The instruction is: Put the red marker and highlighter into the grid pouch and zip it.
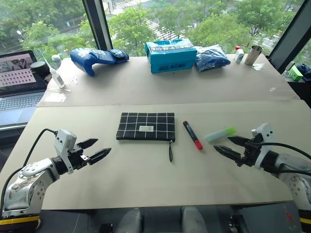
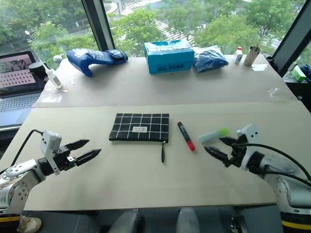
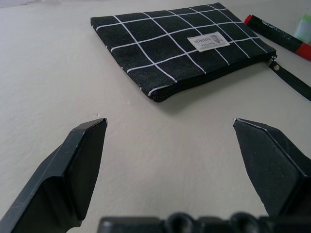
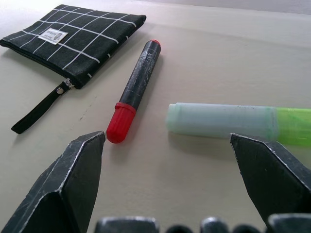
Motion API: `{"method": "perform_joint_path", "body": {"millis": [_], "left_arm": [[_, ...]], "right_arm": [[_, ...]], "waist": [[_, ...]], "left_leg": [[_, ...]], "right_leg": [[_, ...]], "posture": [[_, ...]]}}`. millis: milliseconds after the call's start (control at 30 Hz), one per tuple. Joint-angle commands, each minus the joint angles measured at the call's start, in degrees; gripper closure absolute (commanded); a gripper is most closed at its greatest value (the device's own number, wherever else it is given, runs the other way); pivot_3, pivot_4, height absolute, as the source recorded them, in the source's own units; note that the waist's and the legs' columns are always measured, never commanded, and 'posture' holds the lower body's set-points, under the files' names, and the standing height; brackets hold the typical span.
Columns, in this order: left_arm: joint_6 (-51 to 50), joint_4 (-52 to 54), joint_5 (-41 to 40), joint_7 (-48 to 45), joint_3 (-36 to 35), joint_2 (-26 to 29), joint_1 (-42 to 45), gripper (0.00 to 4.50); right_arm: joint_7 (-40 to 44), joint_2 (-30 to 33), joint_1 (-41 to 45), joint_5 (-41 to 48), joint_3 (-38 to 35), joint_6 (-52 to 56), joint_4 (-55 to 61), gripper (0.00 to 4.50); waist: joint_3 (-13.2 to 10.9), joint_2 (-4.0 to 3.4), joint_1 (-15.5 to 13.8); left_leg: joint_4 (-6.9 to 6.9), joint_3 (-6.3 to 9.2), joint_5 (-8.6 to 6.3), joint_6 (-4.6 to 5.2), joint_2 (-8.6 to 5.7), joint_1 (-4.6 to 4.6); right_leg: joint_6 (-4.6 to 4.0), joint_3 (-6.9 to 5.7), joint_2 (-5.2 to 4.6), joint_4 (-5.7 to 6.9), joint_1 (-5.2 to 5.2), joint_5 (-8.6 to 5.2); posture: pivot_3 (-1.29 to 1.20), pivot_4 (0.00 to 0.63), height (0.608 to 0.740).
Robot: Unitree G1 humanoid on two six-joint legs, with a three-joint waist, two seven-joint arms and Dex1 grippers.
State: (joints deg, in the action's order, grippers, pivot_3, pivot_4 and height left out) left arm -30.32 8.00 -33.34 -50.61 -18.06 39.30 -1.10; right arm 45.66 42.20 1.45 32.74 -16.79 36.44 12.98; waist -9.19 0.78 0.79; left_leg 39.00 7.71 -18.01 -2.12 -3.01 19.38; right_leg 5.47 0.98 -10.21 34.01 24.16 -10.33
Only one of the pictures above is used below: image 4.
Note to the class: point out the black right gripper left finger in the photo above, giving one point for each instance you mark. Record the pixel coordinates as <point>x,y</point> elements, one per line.
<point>63,184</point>

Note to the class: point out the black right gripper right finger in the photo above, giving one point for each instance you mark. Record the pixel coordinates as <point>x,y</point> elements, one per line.
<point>274,174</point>

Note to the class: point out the black checked fabric pouch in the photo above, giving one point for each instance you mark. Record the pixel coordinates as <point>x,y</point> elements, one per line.
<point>70,46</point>

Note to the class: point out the green highlighter with translucent cap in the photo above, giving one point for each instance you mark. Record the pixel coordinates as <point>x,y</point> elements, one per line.
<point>226,120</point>

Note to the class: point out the black marker with red cap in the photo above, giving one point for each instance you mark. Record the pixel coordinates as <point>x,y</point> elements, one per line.
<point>136,89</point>

